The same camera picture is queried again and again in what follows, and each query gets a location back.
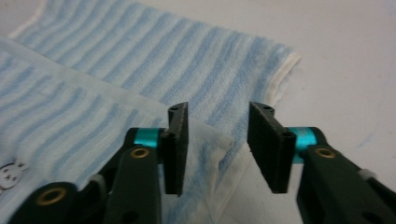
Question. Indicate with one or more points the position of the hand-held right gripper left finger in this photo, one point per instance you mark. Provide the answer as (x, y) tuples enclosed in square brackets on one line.
[(174, 149)]

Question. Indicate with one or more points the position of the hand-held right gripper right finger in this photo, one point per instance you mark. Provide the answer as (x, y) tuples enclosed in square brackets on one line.
[(271, 152)]

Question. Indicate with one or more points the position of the light blue striped towel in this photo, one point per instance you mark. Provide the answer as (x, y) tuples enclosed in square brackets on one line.
[(93, 124)]

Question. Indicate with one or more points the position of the white foam mat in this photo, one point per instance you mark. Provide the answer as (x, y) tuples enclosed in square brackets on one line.
[(342, 62)]

